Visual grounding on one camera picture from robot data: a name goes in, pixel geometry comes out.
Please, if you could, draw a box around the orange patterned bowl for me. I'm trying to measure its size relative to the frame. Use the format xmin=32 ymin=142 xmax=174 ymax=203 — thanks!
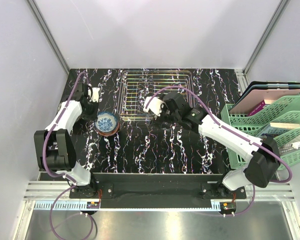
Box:
xmin=94 ymin=111 xmax=120 ymax=137

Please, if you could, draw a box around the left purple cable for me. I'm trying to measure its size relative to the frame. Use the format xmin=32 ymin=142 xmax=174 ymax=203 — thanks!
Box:
xmin=41 ymin=71 xmax=95 ymax=240

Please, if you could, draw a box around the wire dish rack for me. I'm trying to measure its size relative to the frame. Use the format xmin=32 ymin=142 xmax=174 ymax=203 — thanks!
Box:
xmin=116 ymin=69 xmax=196 ymax=123

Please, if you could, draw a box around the pink folder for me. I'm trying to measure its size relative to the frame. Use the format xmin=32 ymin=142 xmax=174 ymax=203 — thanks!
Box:
xmin=229 ymin=88 xmax=300 ymax=114

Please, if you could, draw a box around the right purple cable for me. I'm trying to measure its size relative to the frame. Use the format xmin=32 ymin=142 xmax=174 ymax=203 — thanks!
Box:
xmin=144 ymin=85 xmax=292 ymax=217

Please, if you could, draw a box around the green file organizer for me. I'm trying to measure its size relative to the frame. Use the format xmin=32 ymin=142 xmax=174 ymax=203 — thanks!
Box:
xmin=220 ymin=91 xmax=300 ymax=171

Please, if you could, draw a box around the spiral notebook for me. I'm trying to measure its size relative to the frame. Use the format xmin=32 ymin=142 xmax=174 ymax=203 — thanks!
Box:
xmin=279 ymin=135 xmax=300 ymax=156

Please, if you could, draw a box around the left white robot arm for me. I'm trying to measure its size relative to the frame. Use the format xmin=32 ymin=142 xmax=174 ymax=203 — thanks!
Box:
xmin=34 ymin=83 xmax=100 ymax=198

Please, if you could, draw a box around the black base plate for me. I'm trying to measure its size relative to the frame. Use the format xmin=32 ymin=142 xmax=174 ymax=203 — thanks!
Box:
xmin=69 ymin=173 xmax=247 ymax=200

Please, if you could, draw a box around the purple cable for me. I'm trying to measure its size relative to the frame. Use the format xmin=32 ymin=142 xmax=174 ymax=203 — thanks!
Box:
xmin=41 ymin=71 xmax=95 ymax=240
xmin=144 ymin=85 xmax=292 ymax=217

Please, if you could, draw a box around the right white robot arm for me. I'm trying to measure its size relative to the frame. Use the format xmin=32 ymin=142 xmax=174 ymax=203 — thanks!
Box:
xmin=144 ymin=92 xmax=281 ymax=199

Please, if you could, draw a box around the purple book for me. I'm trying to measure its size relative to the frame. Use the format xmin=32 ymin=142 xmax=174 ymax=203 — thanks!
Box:
xmin=247 ymin=99 xmax=276 ymax=117

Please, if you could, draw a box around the blue booklet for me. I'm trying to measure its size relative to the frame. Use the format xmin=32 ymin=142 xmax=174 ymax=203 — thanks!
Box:
xmin=255 ymin=124 xmax=289 ymax=140

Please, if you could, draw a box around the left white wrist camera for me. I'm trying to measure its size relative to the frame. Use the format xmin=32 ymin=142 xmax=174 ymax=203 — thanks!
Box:
xmin=88 ymin=87 xmax=101 ymax=103

